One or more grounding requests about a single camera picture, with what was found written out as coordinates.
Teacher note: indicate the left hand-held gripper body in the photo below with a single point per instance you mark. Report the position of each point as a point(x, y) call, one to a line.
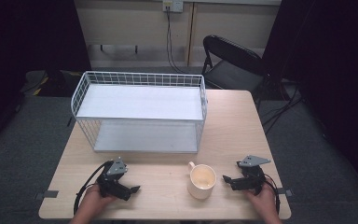
point(113, 180)

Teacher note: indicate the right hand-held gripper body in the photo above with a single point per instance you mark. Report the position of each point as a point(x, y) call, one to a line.
point(250, 177)

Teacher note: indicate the cream ceramic cup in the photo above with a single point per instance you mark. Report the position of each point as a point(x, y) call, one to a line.
point(201, 180)

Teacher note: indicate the person's right hand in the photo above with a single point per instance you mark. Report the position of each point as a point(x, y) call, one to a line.
point(262, 199)

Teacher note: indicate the person's left hand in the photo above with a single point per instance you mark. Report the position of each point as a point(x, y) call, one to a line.
point(93, 199)

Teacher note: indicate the grey table clamp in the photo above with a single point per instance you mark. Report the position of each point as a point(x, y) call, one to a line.
point(286, 192)
point(46, 195)

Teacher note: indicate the black folding chair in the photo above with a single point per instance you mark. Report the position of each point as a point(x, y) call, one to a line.
point(233, 67)

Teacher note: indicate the black curtain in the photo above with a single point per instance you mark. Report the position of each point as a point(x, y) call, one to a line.
point(28, 43)
point(326, 62)

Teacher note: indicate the white wall socket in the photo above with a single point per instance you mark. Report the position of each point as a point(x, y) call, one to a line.
point(172, 5)

